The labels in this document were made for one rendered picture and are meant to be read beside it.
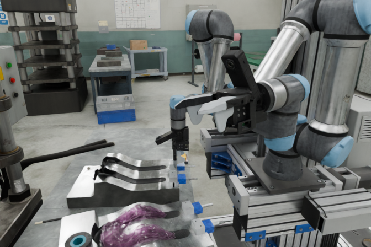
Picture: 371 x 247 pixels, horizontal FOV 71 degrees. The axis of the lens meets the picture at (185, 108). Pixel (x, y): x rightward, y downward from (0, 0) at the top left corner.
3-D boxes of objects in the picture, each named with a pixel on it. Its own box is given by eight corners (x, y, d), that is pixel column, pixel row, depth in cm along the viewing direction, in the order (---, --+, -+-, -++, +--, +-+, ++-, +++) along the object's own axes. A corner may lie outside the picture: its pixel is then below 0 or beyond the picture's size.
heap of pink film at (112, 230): (164, 209, 107) (163, 193, 104) (178, 242, 91) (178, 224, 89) (99, 225, 98) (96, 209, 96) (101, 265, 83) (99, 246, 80)
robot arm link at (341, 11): (308, 148, 98) (335, -9, 80) (351, 165, 87) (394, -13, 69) (290, 157, 91) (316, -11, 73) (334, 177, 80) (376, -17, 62)
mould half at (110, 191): (178, 172, 143) (178, 150, 139) (179, 204, 118) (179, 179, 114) (86, 175, 140) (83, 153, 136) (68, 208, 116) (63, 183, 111)
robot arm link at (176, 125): (170, 121, 120) (170, 115, 127) (170, 130, 121) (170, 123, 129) (186, 121, 120) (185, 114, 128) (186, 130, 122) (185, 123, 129)
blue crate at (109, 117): (134, 113, 465) (133, 101, 458) (136, 121, 427) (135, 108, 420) (99, 116, 451) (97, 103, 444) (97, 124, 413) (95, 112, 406)
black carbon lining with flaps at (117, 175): (166, 167, 135) (166, 151, 132) (166, 187, 120) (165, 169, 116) (99, 170, 133) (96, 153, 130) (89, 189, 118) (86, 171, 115)
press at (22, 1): (89, 90, 611) (77, -5, 543) (81, 112, 470) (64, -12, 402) (46, 93, 589) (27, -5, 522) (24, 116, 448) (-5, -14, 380)
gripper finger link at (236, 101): (234, 110, 45) (254, 100, 52) (233, 101, 45) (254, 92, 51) (211, 108, 48) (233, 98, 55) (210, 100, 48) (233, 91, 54)
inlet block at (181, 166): (194, 167, 136) (195, 159, 134) (195, 173, 131) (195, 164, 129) (169, 168, 135) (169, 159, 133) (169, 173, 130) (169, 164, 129)
